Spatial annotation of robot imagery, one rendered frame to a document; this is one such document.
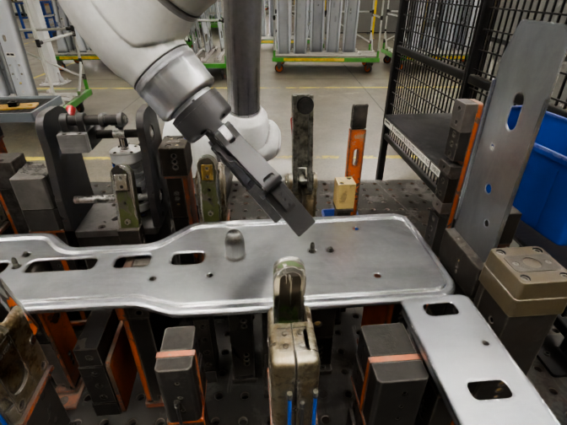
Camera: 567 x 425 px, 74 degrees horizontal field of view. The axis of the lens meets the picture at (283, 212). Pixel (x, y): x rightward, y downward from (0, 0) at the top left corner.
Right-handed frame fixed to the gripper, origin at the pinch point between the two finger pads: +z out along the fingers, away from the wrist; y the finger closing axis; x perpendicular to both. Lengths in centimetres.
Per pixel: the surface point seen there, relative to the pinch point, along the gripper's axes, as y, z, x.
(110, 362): 12.9, 1.4, 37.3
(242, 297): -1.4, 3.9, 12.5
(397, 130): 46, 14, -46
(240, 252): 5.8, 0.7, 8.7
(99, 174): 299, -62, 63
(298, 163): 14.8, -2.5, -9.7
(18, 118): 32, -42, 24
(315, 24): 631, -72, -344
